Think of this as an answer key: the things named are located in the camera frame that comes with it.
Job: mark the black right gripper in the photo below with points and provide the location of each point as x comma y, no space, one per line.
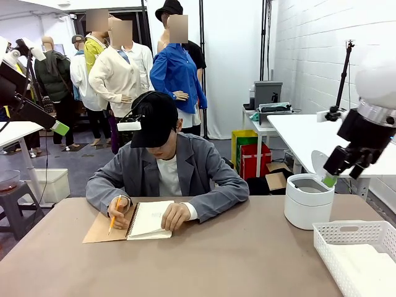
365,136

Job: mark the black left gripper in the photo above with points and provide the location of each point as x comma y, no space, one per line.
10,83

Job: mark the white paper sheet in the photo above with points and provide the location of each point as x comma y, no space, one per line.
368,269

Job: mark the yellow pencil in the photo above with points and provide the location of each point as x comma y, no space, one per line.
112,224

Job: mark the spiral notebook with kraft cover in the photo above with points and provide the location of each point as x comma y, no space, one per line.
148,219

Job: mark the person's left forearm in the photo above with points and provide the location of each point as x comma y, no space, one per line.
222,201

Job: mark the person's right forearm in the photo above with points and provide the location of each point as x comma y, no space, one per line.
99,191

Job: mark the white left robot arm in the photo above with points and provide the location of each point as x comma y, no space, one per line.
35,49

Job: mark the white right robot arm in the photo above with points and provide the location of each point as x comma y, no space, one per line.
377,80

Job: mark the person's right hand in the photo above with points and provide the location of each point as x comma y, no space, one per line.
120,213

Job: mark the person's left hand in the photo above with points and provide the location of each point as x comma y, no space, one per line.
176,216

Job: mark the mannequin in dark green jacket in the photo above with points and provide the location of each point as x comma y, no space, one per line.
52,77

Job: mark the large white table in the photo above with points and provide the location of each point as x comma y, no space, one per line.
303,139

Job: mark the white round trash bin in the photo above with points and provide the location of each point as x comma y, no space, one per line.
306,207

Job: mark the white storage box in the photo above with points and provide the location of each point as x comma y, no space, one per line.
57,185

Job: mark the clear bowl with red contents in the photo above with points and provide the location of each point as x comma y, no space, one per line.
8,181

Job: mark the brown cardboard box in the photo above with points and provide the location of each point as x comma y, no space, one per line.
277,181
277,167

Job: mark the mannequin in yellow shirt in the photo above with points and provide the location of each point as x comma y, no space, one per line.
92,52

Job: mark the mannequin in cream cardigan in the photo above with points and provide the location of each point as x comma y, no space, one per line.
116,80

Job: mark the black tripod pole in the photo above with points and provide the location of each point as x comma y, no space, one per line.
343,77

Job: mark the white perforated plastic basket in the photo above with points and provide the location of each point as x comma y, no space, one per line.
328,247

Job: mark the grey plastic stool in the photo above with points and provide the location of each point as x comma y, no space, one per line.
12,204

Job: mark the grey tray with tools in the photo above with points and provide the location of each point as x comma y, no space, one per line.
273,113

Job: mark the red and green box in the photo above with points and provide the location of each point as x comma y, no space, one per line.
250,164

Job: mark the green shopping bag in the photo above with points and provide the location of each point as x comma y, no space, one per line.
246,140

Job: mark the grey equipment box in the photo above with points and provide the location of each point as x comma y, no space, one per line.
267,94

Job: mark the small white side table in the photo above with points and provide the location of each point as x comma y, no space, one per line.
249,119

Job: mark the yellow shopping bag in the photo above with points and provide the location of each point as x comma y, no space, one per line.
239,136

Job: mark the mannequin in white shirt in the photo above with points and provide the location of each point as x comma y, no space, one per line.
145,62

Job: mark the person in grey jacket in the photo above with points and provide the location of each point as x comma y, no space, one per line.
170,173

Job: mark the black light stand pole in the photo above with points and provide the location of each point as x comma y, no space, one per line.
202,62
263,40
145,21

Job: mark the mannequin in blue shirt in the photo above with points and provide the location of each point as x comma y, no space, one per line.
176,74

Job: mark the black bucket hat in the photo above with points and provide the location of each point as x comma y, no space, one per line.
168,9

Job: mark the mannequin in black t-shirt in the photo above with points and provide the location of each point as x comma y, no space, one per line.
198,55

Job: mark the white table with pedestal leg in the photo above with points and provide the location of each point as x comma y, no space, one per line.
18,131

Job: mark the white head camera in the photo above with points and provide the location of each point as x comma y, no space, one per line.
129,126

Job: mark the black head camera mount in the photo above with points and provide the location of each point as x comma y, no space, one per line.
133,118

